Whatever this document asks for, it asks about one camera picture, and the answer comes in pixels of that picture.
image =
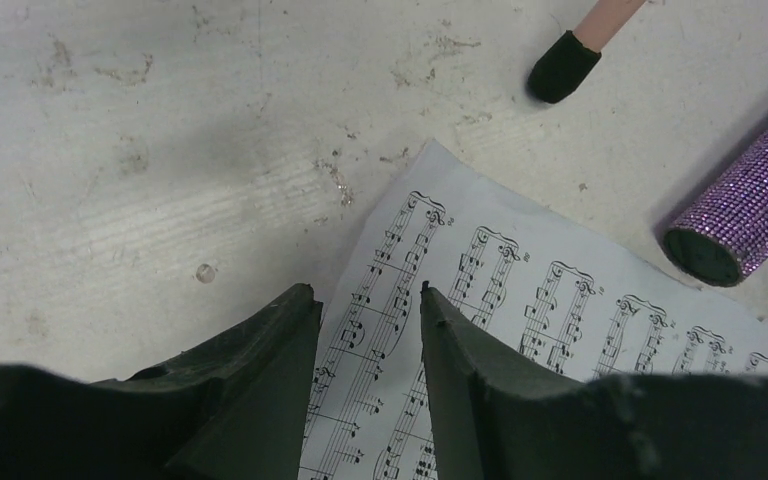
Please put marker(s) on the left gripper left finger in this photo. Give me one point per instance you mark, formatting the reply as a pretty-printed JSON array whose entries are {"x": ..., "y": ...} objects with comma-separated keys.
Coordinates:
[{"x": 233, "y": 407}]

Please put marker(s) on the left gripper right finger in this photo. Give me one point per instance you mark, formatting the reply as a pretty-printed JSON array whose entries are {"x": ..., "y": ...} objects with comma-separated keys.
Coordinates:
[{"x": 497, "y": 415}]

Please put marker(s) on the sheet music page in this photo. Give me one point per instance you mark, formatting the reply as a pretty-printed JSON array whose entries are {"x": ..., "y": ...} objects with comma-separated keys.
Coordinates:
[{"x": 561, "y": 295}]

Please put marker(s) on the pink music stand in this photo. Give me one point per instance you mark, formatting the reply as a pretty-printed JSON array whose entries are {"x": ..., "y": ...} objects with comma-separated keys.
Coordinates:
[{"x": 567, "y": 63}]

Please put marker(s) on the purple glitter microphone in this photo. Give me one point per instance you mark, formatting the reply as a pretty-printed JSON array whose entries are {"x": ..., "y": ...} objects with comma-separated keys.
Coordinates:
[{"x": 722, "y": 237}]

